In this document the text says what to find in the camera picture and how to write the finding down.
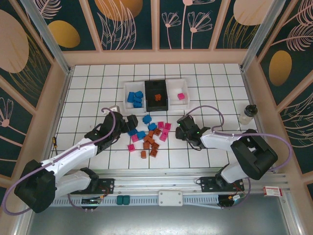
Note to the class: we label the dark panel with orange circle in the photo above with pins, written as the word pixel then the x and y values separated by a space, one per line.
pixel 117 24

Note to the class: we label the green block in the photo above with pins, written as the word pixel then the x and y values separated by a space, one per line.
pixel 120 200
pixel 126 200

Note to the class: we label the dark panel with single flower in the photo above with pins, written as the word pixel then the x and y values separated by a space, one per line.
pixel 9 127

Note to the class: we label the aluminium frame post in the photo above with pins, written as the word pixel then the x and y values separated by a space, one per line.
pixel 49 36
pixel 262 31

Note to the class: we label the dark panel with pink leaves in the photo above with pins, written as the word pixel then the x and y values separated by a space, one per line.
pixel 300 127

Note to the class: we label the small circuit board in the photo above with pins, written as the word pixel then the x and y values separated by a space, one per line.
pixel 91 201
pixel 230 199

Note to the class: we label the aluminium base beam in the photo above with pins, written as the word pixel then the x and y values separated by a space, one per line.
pixel 151 182

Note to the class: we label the white plastic bin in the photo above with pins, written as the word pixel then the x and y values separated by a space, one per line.
pixel 128 85
pixel 176 85

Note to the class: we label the dark panel with peach oval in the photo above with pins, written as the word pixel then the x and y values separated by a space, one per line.
pixel 239 24

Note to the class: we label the red white small box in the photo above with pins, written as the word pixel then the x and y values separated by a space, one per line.
pixel 272 191

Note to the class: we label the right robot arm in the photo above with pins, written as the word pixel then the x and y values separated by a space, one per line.
pixel 220 140

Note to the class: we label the black plastic bin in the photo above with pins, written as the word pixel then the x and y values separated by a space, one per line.
pixel 156 85

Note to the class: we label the white junction box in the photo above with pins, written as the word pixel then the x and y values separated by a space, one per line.
pixel 170 198

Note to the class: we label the dark panel with gold lines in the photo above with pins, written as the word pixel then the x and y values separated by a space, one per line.
pixel 14 44

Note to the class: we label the dark panel with yellow oval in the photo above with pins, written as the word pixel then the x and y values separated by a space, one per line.
pixel 281 68
pixel 63 34

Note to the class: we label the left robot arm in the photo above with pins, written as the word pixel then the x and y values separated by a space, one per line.
pixel 73 153

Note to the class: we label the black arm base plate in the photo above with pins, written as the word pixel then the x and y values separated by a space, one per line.
pixel 107 186
pixel 207 186

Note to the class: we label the clear bottle black cap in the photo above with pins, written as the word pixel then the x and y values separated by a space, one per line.
pixel 247 117

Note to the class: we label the dark panel with pink flowers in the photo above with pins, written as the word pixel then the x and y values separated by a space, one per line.
pixel 185 29

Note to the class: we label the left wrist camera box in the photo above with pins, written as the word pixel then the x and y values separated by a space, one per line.
pixel 114 109

